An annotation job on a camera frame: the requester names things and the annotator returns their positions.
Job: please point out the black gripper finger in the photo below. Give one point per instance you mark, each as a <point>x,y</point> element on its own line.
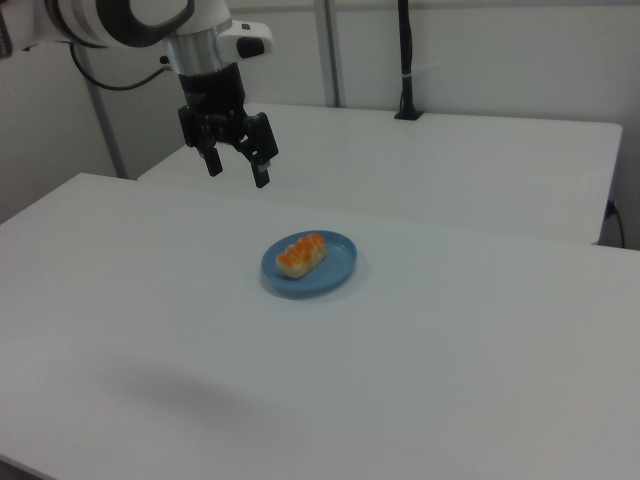
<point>262,160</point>
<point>214,161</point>

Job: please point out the blue round plate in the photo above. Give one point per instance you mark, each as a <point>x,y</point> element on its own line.
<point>335,270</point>

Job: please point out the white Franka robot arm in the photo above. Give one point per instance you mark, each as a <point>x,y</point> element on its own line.
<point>90,20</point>

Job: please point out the black camera stand pole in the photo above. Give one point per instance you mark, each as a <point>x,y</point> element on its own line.
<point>407,60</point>

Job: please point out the grey metal partition post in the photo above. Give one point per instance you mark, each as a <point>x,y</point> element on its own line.
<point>107,130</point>
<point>332,50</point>

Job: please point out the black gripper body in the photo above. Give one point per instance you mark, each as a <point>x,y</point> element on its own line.
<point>212,92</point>

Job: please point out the bread loaf with orange glaze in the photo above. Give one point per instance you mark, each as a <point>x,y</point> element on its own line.
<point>301,255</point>

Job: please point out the dark hanging object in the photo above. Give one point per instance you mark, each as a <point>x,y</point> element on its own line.
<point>4,30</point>

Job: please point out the white rectangular side table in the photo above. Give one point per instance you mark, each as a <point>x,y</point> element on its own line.
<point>450,165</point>

